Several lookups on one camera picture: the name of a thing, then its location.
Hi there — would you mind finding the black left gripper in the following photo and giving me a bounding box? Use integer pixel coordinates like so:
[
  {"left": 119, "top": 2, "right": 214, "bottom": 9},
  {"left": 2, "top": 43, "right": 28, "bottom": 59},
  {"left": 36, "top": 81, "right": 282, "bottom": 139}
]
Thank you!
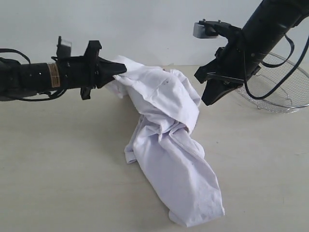
[{"left": 56, "top": 40, "right": 127, "bottom": 100}]

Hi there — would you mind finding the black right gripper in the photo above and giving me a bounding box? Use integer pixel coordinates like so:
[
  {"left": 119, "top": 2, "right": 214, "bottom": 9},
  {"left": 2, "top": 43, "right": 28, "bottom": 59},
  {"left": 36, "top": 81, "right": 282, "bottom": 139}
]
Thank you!
[{"left": 194, "top": 25, "right": 244, "bottom": 106}]

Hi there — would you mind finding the white t-shirt red logo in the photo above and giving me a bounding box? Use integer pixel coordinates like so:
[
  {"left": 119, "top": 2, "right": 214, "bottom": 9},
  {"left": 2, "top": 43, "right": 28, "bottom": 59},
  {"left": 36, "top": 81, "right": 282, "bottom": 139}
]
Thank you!
[{"left": 108, "top": 56, "right": 225, "bottom": 227}]

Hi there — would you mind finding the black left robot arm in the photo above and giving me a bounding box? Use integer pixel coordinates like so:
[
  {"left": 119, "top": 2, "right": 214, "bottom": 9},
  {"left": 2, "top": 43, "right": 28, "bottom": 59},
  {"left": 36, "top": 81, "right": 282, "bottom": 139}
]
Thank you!
[{"left": 0, "top": 37, "right": 127, "bottom": 102}]

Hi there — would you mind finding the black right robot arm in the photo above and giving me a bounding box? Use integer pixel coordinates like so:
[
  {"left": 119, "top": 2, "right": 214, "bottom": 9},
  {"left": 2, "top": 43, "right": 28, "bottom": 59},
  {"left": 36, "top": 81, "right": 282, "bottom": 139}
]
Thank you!
[{"left": 193, "top": 0, "right": 309, "bottom": 106}]

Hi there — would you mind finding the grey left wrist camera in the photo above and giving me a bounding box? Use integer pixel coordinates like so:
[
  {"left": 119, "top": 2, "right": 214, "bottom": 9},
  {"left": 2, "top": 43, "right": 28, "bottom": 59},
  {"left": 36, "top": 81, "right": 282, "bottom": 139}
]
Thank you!
[{"left": 56, "top": 36, "right": 72, "bottom": 58}]

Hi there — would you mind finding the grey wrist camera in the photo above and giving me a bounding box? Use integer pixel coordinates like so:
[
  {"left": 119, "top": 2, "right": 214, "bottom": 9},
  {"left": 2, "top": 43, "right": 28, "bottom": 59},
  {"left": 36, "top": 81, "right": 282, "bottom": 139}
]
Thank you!
[
  {"left": 56, "top": 36, "right": 72, "bottom": 58},
  {"left": 193, "top": 20, "right": 231, "bottom": 39}
]

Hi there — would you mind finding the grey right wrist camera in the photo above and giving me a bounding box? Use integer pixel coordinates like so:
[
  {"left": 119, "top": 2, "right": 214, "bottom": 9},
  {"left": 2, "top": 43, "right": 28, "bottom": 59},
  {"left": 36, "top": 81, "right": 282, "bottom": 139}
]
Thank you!
[{"left": 193, "top": 20, "right": 231, "bottom": 39}]

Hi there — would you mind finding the metal wire mesh basket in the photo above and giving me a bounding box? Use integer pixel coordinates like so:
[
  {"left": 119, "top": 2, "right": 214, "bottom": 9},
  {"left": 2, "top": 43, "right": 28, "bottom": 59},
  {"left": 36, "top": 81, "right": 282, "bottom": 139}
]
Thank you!
[{"left": 237, "top": 61, "right": 309, "bottom": 113}]

